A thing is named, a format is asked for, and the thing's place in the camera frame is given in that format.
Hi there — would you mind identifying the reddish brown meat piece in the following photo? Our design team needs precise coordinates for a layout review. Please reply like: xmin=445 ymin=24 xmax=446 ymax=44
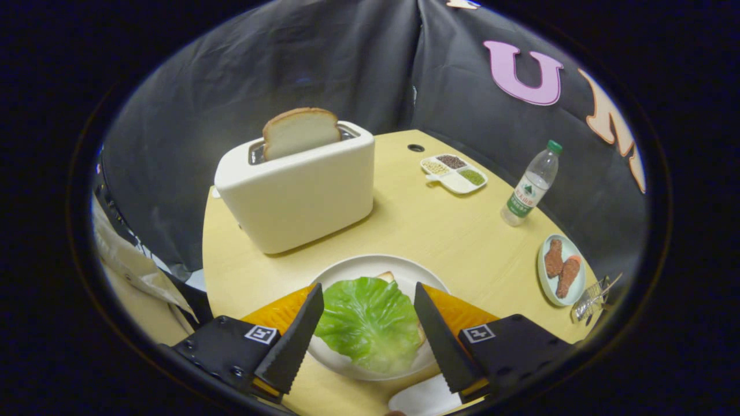
xmin=556 ymin=256 xmax=582 ymax=299

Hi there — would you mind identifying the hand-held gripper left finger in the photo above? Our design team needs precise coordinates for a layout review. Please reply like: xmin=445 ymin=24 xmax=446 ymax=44
xmin=172 ymin=283 xmax=325 ymax=404

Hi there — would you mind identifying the round beige plate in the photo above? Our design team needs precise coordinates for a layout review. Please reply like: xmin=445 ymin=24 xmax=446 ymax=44
xmin=306 ymin=254 xmax=452 ymax=382

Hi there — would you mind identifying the bread slice with ham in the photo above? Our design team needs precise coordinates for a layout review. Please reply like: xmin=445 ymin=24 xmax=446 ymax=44
xmin=376 ymin=272 xmax=427 ymax=347

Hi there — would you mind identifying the green-capped water bottle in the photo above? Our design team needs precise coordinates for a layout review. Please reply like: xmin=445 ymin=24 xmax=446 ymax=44
xmin=501 ymin=139 xmax=563 ymax=227

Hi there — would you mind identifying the green lettuce leaf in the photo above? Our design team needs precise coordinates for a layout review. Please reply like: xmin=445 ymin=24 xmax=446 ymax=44
xmin=314 ymin=277 xmax=423 ymax=373

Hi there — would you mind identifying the cream white toaster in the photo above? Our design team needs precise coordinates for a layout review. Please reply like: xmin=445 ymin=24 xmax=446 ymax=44
xmin=213 ymin=120 xmax=375 ymax=255

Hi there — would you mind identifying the white divided bean dish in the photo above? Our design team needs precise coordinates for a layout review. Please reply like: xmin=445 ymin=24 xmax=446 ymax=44
xmin=420 ymin=154 xmax=489 ymax=195

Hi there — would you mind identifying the white squarish plate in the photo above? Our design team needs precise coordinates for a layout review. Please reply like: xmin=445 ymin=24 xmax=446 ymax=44
xmin=388 ymin=374 xmax=463 ymax=416

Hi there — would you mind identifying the black backdrop cloth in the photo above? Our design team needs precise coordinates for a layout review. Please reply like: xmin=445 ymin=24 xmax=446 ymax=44
xmin=95 ymin=0 xmax=651 ymax=301

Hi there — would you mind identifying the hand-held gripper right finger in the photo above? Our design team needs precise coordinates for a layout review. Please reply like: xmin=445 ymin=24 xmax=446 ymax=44
xmin=413 ymin=282 xmax=576 ymax=404

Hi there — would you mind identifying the dark brown meat piece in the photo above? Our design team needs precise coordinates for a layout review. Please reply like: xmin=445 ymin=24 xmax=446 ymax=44
xmin=544 ymin=239 xmax=564 ymax=278

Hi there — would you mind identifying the toasted bread slice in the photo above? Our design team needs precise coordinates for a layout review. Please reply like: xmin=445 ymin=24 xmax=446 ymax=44
xmin=262 ymin=107 xmax=342 ymax=161

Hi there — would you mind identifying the person's beige clothing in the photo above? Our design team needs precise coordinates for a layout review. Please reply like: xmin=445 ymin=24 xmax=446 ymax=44
xmin=92 ymin=196 xmax=200 ymax=347

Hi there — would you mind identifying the pale blue oval plate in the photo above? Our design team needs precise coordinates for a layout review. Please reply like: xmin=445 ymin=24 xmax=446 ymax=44
xmin=537 ymin=233 xmax=586 ymax=307

